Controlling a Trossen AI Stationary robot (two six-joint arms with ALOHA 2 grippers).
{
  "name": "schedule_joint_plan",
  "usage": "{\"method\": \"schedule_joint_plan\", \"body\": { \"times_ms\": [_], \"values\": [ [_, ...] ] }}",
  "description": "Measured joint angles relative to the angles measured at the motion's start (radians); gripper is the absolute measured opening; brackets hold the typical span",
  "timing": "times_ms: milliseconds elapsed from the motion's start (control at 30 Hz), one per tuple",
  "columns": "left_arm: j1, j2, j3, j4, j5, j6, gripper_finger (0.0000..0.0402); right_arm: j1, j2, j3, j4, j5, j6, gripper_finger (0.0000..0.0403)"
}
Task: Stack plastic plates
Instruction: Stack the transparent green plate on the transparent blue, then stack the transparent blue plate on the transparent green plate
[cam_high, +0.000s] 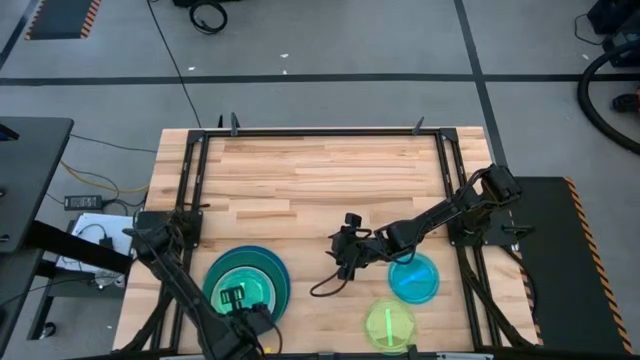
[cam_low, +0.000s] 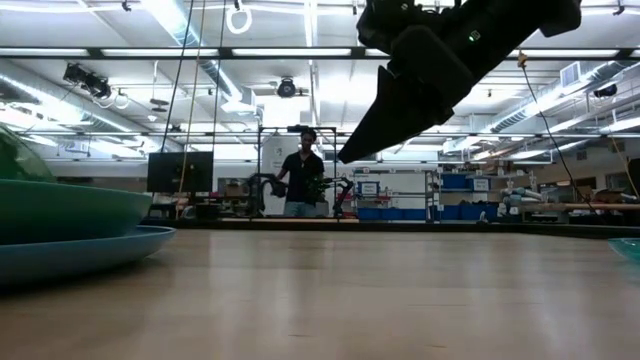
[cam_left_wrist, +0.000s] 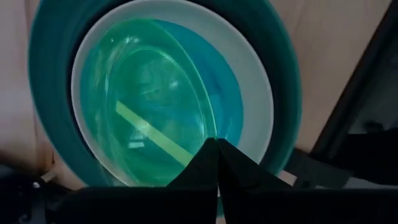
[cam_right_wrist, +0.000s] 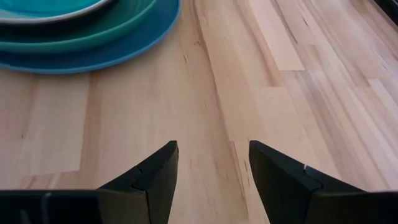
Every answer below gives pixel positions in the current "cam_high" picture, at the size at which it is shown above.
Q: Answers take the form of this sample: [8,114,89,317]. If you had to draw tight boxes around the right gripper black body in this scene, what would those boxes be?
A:
[327,227,376,271]

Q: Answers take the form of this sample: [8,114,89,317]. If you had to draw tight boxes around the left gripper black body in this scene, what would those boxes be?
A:
[238,301,276,338]

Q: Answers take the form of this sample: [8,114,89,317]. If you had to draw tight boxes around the green transparent plate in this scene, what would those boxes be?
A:
[209,265,278,318]

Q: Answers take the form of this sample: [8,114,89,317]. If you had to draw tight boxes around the green opaque plastic plate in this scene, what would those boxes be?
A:
[202,246,287,324]

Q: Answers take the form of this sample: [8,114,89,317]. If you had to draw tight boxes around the clear lime green plate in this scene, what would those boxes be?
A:
[363,297,419,357]

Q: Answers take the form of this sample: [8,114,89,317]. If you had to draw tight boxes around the blue opaque plastic plate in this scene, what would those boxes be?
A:
[201,244,293,327]

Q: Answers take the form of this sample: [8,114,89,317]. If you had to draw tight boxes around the teal transparent plastic plate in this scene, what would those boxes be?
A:
[387,251,443,306]

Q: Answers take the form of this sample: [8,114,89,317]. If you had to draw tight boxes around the white paper sheets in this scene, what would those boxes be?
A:
[54,211,137,290]

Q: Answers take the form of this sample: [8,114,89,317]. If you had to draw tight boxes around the black power adapter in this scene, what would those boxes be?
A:
[63,194,104,212]

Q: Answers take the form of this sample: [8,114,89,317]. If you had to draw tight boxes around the large black hazard-edged mat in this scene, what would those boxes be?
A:
[504,175,636,356]

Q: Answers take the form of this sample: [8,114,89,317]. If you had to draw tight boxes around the black desk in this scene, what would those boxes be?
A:
[0,115,134,352]

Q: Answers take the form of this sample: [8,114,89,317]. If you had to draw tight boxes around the small black floor object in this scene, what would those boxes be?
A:
[611,91,640,114]

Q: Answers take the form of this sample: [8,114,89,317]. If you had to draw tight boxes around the small black hazard-edged mat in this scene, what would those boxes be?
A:
[23,0,104,42]

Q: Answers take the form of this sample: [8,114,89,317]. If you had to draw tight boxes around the black floor equipment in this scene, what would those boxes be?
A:
[586,0,640,69]

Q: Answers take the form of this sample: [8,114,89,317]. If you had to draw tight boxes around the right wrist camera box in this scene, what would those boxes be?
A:
[344,211,365,233]

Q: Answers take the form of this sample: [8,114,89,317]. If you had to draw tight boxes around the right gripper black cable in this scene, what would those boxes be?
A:
[309,259,357,299]

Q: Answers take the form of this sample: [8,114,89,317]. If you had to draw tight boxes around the black aluminium table frame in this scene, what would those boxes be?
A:
[113,112,540,360]

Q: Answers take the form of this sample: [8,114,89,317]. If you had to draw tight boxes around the yellow floor cable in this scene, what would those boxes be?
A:
[59,160,152,196]

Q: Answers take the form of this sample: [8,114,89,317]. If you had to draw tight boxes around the thin black floor cable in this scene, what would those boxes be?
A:
[69,132,159,154]

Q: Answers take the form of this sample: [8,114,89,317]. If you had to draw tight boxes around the long black floor cable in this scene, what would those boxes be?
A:
[144,0,203,129]

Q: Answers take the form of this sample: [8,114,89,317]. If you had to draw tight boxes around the thick black hose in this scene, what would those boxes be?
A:
[576,39,640,157]

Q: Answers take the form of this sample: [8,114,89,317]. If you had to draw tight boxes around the coiled black cable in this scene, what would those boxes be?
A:
[187,0,230,37]

